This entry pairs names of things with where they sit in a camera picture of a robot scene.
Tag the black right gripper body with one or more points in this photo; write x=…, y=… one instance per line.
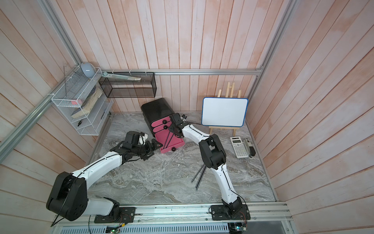
x=173, y=129

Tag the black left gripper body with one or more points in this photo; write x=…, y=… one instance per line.
x=143, y=150

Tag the pink bottom drawer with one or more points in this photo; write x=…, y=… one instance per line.
x=161, y=138

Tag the black drawer cabinet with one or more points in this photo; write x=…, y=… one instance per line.
x=156, y=110

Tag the black pencil bundle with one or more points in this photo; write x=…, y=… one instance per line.
x=199, y=176

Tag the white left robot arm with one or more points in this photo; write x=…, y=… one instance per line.
x=69, y=195

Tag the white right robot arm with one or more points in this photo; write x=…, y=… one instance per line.
x=213, y=156

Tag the wooden easel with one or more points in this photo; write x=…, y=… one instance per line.
x=229, y=94

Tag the book on shelf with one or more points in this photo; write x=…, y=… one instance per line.
x=88, y=104

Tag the white calculator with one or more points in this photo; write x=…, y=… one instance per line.
x=238, y=147

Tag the paper on black basket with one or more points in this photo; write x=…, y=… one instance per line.
x=121, y=77

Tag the black stapler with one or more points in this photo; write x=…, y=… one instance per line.
x=249, y=148

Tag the grey computer mouse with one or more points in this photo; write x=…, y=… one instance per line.
x=88, y=69

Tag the black wire mesh basket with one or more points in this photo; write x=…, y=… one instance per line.
x=116, y=88

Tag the white board with blue frame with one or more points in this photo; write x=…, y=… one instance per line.
x=224, y=111

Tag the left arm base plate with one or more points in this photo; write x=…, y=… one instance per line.
x=117, y=215

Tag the white wire mesh shelf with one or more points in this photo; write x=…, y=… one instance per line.
x=78, y=86

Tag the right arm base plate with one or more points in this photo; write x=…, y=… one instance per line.
x=222, y=212

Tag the aluminium frame rail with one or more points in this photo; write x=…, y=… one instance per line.
x=21, y=130

